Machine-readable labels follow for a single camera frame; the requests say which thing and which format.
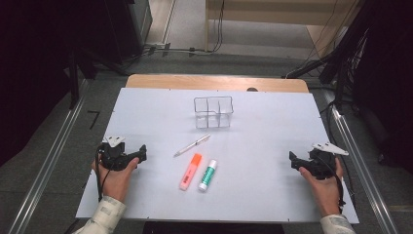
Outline white power strip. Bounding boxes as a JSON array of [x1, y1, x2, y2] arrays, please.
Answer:
[[144, 42, 171, 51]]

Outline black hanging cables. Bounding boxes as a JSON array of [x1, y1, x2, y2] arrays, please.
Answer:
[[209, 0, 227, 54]]

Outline dark cabinet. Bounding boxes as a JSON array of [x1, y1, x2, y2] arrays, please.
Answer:
[[103, 0, 154, 65]]

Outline light wooden shelf unit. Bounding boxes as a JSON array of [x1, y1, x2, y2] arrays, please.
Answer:
[[204, 0, 362, 60]]

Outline person's left hand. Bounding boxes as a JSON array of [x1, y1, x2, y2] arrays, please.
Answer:
[[91, 157, 140, 204]]

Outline left hand-held gripper cable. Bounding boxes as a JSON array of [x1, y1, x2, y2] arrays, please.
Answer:
[[94, 144, 110, 203]]

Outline orange highlighter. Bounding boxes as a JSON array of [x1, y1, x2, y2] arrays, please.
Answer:
[[179, 153, 204, 192]]

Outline metal rail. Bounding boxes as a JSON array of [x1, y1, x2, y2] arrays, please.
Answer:
[[7, 80, 90, 234], [322, 89, 399, 234]]

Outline black equipment stand with cables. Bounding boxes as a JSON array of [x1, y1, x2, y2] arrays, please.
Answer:
[[285, 0, 413, 174]]

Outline green and white glue stick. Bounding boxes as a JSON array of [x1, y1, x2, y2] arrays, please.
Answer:
[[198, 159, 218, 193]]

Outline right hand-held gripper cable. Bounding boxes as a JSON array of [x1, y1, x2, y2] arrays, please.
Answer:
[[315, 152, 347, 211]]

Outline dark curtain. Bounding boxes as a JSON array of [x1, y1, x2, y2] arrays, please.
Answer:
[[0, 0, 77, 167]]

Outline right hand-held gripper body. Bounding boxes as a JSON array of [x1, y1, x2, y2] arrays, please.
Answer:
[[304, 141, 350, 180]]

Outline silver pen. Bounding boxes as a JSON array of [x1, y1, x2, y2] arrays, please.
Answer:
[[173, 134, 211, 158]]

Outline clear plastic organizer box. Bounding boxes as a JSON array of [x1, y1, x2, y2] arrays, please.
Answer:
[[193, 96, 235, 130]]

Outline hand-held gripper cable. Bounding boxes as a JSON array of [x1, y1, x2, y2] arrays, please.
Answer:
[[94, 144, 110, 203], [315, 152, 347, 211]]

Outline person's right hand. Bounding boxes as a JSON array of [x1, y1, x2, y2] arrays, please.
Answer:
[[298, 158, 345, 217]]

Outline wooden table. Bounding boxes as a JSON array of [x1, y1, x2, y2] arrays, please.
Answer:
[[125, 73, 310, 94]]

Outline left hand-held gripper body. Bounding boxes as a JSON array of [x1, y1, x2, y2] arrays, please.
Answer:
[[96, 136, 133, 172]]

